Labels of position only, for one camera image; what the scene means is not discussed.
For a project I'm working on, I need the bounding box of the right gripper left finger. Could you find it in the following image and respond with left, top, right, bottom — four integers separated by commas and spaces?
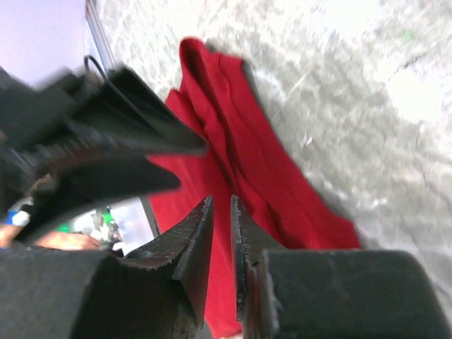
1, 197, 214, 338

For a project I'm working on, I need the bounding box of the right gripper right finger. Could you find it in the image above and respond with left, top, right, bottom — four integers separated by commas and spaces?
231, 197, 451, 338

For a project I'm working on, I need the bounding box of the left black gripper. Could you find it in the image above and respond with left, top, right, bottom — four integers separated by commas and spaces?
1, 67, 207, 240

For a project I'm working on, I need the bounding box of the red t shirt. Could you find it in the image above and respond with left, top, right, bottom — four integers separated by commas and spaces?
150, 37, 359, 338

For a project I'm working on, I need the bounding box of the person's hand in background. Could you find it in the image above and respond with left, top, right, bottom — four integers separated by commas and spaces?
1, 225, 100, 250

